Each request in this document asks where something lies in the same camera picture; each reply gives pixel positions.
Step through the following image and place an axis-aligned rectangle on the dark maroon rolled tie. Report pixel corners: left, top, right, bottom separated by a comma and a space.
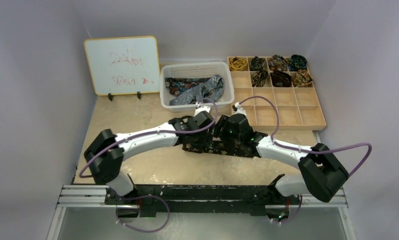
270, 70, 292, 88

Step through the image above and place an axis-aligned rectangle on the yellow rolled tie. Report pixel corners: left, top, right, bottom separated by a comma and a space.
228, 57, 248, 72

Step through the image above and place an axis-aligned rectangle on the brown patterned rolled tie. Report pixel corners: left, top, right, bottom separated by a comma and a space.
268, 54, 288, 72

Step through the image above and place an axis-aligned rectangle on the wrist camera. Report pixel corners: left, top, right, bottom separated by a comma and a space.
232, 102, 247, 117
193, 102, 211, 117

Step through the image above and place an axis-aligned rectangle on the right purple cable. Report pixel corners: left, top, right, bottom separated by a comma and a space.
235, 96, 373, 178

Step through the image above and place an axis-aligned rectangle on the white plastic basket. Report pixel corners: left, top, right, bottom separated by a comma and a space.
159, 61, 235, 112

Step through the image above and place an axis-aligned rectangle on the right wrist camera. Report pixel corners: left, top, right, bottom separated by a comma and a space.
232, 102, 247, 117

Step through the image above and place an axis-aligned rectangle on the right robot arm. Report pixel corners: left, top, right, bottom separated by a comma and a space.
213, 113, 350, 204

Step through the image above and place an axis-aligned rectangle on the dark green rolled tie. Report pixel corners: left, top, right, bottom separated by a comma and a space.
288, 54, 308, 72

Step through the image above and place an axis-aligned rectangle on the black floral tie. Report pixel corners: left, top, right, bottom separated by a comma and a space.
182, 136, 259, 158

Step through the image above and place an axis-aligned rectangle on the orange brown rolled tie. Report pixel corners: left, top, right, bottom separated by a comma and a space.
292, 69, 313, 88

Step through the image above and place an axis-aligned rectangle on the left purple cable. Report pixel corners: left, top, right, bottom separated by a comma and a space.
78, 97, 220, 200

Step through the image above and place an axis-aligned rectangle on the aluminium rail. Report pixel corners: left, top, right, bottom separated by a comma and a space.
56, 184, 348, 210

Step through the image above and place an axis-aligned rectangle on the white whiteboard orange frame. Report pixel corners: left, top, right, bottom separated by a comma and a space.
83, 35, 161, 96

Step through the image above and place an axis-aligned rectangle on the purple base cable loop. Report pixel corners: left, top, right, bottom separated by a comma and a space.
115, 194, 171, 233

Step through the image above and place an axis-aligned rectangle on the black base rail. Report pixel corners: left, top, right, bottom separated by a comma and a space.
104, 181, 300, 218

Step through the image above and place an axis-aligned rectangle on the grey blue patterned tie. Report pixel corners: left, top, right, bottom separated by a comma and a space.
169, 74, 225, 106

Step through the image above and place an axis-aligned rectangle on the wooden compartment tray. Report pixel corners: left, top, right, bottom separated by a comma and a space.
227, 55, 327, 131

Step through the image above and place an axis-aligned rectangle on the dark colourful patterned tie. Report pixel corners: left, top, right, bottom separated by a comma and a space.
164, 77, 209, 97

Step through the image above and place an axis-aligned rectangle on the dark olive rolled tie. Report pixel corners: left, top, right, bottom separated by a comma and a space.
249, 56, 266, 71

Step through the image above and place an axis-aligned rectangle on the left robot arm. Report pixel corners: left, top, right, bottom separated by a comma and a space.
79, 110, 216, 205

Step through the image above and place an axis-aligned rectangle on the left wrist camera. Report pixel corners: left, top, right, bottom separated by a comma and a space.
193, 102, 211, 117

